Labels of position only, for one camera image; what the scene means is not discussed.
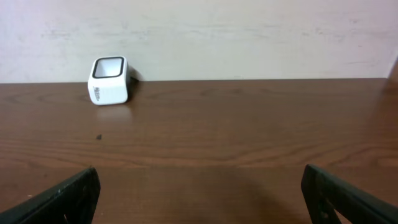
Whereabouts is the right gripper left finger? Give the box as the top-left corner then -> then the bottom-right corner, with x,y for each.
1,167 -> 101,224

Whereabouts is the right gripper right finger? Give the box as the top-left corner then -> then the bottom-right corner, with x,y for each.
301,164 -> 397,224

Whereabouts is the white barcode scanner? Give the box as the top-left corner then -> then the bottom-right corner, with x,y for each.
87,56 -> 131,106

